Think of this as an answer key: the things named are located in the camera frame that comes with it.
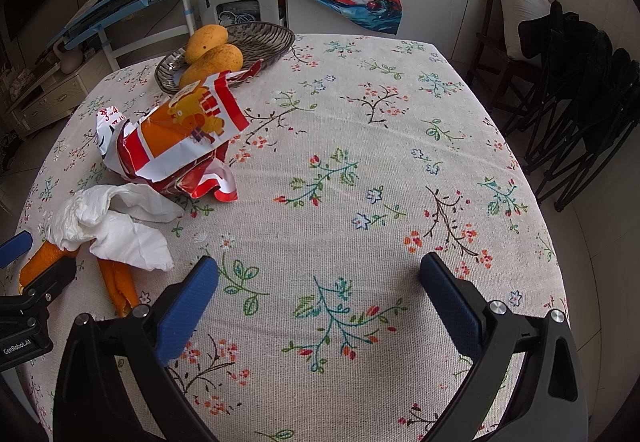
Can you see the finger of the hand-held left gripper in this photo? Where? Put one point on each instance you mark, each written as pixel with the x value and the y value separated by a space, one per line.
pixel 50 282
pixel 14 248

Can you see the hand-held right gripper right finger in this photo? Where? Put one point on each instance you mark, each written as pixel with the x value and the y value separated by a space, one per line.
pixel 450 307

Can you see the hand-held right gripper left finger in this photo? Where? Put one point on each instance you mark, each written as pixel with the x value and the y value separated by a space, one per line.
pixel 185 312

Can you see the long orange peel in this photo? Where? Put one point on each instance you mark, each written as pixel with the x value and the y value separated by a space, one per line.
pixel 42 262

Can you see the curved orange peel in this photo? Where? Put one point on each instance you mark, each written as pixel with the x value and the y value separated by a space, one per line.
pixel 120 287

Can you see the long white tissue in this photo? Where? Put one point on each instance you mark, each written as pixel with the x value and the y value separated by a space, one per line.
pixel 115 227

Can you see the white red snack packet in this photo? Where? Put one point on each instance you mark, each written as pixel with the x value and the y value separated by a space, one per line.
pixel 107 131

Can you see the white television cabinet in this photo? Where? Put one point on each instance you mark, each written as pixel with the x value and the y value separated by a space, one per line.
pixel 50 96

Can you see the floral tablecloth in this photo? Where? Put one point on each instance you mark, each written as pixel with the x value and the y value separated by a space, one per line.
pixel 350 161

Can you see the red orange snack bag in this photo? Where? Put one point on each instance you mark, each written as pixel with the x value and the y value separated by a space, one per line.
pixel 185 131

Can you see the beige vase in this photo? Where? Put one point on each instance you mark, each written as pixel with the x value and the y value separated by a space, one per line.
pixel 70 59

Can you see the dark wooden chair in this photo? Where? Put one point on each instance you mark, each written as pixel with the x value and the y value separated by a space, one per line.
pixel 487 66

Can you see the yellow mango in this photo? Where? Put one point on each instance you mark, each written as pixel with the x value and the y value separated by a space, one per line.
pixel 205 41
pixel 215 64

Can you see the black folding chair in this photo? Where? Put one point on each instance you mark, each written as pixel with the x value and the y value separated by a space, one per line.
pixel 585 86

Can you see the woven basket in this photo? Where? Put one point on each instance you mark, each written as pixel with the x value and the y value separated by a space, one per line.
pixel 260 41

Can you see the white pillow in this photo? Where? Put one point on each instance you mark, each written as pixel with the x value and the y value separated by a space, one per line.
pixel 522 1

